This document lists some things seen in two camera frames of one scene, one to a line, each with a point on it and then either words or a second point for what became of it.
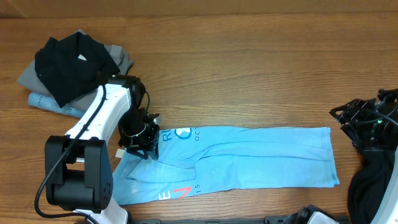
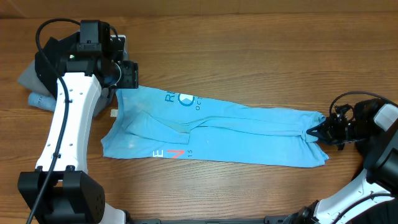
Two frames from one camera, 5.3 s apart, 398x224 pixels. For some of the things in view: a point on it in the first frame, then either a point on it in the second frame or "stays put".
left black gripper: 148,144 -> 130,78
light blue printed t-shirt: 201,159 -> 163,122
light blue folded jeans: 38,99 stays put
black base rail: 274,219 stays put
